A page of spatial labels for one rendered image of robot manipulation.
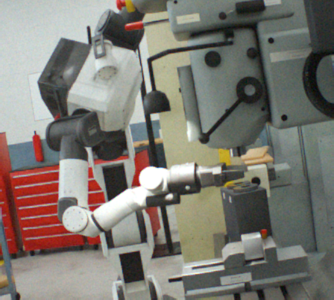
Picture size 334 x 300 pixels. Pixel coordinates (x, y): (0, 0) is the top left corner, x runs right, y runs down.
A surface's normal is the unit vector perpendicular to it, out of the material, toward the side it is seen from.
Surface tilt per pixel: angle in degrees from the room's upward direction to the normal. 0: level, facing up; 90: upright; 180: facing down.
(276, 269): 90
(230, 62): 90
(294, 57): 90
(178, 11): 90
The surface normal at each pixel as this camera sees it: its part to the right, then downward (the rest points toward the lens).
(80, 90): 0.03, -0.50
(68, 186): -0.24, -0.26
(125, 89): 0.69, -0.16
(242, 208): 0.14, 0.03
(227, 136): 0.04, 0.58
